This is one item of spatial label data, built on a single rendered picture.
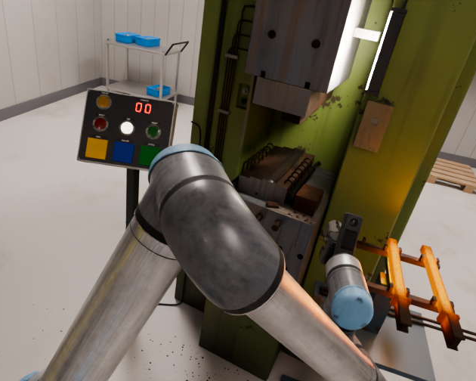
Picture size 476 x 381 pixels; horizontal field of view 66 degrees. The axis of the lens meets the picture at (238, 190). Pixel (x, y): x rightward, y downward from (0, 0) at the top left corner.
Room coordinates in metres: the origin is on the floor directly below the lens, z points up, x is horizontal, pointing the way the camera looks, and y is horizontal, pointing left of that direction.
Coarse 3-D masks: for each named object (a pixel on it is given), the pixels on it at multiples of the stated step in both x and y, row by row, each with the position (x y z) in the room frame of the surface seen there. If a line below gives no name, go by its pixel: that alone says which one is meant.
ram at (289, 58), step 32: (256, 0) 1.33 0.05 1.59; (288, 0) 1.29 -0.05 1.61; (320, 0) 1.25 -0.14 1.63; (352, 0) 1.22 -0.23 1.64; (256, 32) 1.32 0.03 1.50; (288, 32) 1.28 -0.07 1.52; (320, 32) 1.25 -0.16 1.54; (352, 32) 1.37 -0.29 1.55; (256, 64) 1.31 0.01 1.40; (288, 64) 1.27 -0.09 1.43; (320, 64) 1.24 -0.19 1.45; (352, 64) 1.60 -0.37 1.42
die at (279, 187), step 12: (264, 156) 1.54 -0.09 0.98; (276, 156) 1.54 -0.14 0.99; (300, 156) 1.57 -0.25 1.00; (312, 156) 1.61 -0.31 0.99; (252, 168) 1.39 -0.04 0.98; (264, 168) 1.39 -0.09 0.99; (276, 168) 1.39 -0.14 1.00; (288, 168) 1.41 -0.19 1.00; (240, 180) 1.31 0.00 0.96; (252, 180) 1.29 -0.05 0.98; (264, 180) 1.27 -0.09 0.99; (276, 180) 1.28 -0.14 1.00; (252, 192) 1.29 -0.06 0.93; (264, 192) 1.27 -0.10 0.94; (276, 192) 1.25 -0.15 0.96; (288, 192) 1.27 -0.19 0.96
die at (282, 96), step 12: (264, 84) 1.30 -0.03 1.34; (276, 84) 1.28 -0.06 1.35; (288, 84) 1.27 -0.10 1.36; (264, 96) 1.29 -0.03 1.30; (276, 96) 1.28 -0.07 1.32; (288, 96) 1.27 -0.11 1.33; (300, 96) 1.25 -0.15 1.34; (312, 96) 1.27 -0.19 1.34; (324, 96) 1.47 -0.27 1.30; (276, 108) 1.28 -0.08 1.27; (288, 108) 1.26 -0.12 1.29; (300, 108) 1.25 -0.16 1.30; (312, 108) 1.31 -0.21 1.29
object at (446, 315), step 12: (432, 252) 1.05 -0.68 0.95; (432, 264) 0.98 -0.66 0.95; (432, 276) 0.92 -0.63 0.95; (432, 288) 0.88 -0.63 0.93; (444, 288) 0.87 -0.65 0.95; (444, 300) 0.81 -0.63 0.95; (444, 312) 0.76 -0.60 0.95; (444, 324) 0.75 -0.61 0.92; (456, 324) 0.72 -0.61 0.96; (444, 336) 0.71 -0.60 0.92; (456, 336) 0.67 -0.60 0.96; (456, 348) 0.67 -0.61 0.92
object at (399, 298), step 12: (396, 240) 1.08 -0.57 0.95; (396, 252) 1.01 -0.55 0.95; (396, 264) 0.95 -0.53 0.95; (396, 276) 0.88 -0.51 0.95; (396, 288) 0.83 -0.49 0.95; (396, 300) 0.79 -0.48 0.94; (408, 300) 0.78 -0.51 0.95; (396, 312) 0.75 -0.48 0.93; (408, 312) 0.74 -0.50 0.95; (396, 324) 0.71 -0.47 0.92; (408, 324) 0.69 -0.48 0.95
